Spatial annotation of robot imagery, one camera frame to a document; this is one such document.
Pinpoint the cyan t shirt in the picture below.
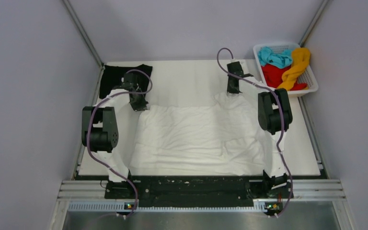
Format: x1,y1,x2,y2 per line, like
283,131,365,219
257,46,293,69

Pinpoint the white t shirt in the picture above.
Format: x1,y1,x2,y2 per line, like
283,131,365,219
129,92,285,176

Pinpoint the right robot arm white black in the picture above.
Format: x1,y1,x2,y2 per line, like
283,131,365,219
223,60,293,199

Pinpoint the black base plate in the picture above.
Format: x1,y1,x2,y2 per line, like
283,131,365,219
76,172,296,208

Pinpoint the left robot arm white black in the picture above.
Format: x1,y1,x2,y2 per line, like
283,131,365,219
81,69,153,200

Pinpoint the aluminium front rail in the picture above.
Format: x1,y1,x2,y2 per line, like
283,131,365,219
49,179,357,230

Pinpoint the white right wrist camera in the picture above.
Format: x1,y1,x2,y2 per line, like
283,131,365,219
231,59,245,68

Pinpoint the yellow t shirt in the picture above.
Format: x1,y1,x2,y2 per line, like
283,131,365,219
277,47,311,91

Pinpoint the left aluminium corner post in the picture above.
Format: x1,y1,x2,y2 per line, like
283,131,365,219
60,0,104,67

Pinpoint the red t shirt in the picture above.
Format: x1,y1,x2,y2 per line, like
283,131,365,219
261,64,308,91

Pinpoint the right aluminium corner post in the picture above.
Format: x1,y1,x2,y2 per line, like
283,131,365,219
299,0,332,47

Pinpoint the folded black t shirt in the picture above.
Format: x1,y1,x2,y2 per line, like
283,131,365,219
99,64,153,99

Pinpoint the aluminium corner post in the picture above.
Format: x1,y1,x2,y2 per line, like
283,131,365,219
60,0,104,67
299,0,332,47

